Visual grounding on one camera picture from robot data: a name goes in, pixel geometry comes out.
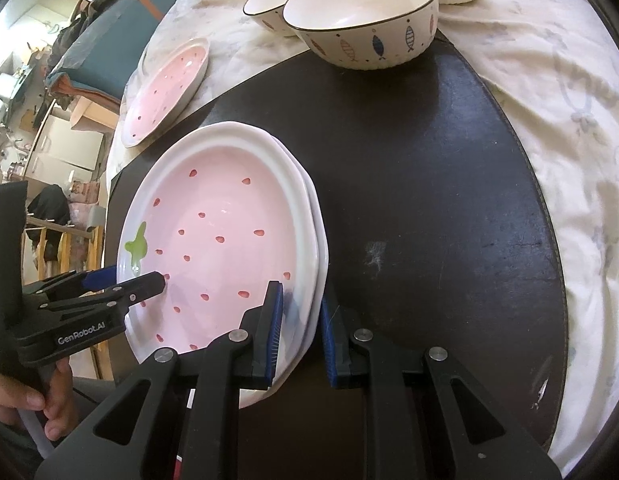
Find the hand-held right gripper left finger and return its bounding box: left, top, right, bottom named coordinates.
left=35, top=281, right=285, bottom=480

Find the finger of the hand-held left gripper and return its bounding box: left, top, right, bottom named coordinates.
left=38, top=270, right=167, bottom=312
left=22, top=266, right=120, bottom=298

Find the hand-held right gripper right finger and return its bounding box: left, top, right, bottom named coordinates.
left=319, top=292, right=563, bottom=480

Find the large white-rimmed plate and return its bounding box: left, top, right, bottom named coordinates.
left=234, top=132, right=330, bottom=408

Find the large pink strawberry plate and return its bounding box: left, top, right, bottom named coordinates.
left=116, top=121, right=310, bottom=395

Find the person's left hand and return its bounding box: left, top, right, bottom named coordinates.
left=0, top=359, right=75, bottom=442

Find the wooden rack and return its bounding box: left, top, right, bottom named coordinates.
left=22, top=222, right=107, bottom=286

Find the dark hanging garment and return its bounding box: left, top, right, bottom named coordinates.
left=26, top=184, right=72, bottom=263

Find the white cabinet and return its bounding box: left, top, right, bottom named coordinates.
left=24, top=107, right=107, bottom=183

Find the small pink strawberry plate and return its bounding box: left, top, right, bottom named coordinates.
left=120, top=37, right=211, bottom=150

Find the black table mat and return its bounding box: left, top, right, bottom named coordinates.
left=106, top=27, right=570, bottom=480

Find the teal mattress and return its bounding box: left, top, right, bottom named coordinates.
left=45, top=0, right=186, bottom=106

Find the olive clothes pile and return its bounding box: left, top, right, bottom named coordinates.
left=64, top=0, right=145, bottom=31

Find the wooden bed frame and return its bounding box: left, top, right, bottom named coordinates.
left=69, top=95, right=121, bottom=135

